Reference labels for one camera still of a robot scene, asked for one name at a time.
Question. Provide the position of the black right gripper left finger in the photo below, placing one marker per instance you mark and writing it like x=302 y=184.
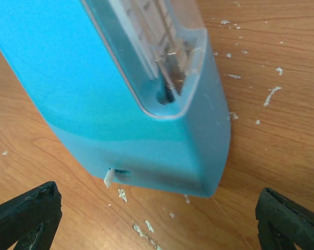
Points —
x=30 y=220

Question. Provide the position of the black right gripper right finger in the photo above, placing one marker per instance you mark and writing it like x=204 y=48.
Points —
x=283 y=223

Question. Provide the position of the blue metronome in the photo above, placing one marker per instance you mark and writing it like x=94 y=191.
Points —
x=63 y=65

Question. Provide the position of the clear plastic metronome cover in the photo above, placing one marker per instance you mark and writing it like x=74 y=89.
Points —
x=158 y=47

